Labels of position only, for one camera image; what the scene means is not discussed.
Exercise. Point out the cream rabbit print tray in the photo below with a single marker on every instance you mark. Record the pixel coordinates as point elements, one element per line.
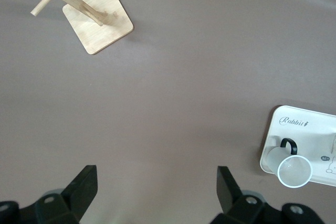
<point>302,134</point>

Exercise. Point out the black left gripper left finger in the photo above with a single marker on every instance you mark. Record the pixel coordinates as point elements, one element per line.
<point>60,208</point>

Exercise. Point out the wooden cup rack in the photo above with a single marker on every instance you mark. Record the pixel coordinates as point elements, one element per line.
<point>105,3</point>

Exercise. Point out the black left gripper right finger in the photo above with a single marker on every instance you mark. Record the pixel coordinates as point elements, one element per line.
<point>236,208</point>

